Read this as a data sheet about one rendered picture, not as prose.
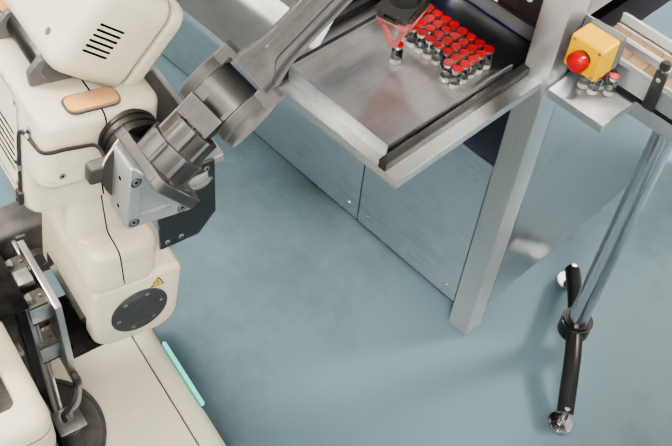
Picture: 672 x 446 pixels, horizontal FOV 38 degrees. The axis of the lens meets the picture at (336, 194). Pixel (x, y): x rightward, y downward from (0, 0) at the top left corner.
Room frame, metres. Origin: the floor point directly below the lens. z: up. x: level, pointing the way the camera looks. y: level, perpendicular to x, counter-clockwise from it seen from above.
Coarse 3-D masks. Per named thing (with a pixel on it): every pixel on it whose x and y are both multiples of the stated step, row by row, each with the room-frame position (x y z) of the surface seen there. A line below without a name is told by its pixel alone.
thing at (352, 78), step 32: (352, 32) 1.49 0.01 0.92; (320, 64) 1.42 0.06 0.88; (352, 64) 1.43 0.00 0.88; (384, 64) 1.45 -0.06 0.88; (416, 64) 1.46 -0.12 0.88; (512, 64) 1.45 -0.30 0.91; (320, 96) 1.31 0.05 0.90; (352, 96) 1.35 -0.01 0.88; (384, 96) 1.36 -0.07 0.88; (416, 96) 1.37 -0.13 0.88; (448, 96) 1.38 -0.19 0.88; (352, 128) 1.25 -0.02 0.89; (384, 128) 1.27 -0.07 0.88; (416, 128) 1.25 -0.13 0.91
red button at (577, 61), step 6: (570, 54) 1.39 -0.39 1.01; (576, 54) 1.38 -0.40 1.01; (582, 54) 1.38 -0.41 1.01; (570, 60) 1.38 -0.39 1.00; (576, 60) 1.37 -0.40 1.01; (582, 60) 1.37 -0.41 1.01; (588, 60) 1.38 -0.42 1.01; (570, 66) 1.38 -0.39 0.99; (576, 66) 1.37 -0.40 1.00; (582, 66) 1.37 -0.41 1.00; (588, 66) 1.38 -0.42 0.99; (576, 72) 1.37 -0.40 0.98
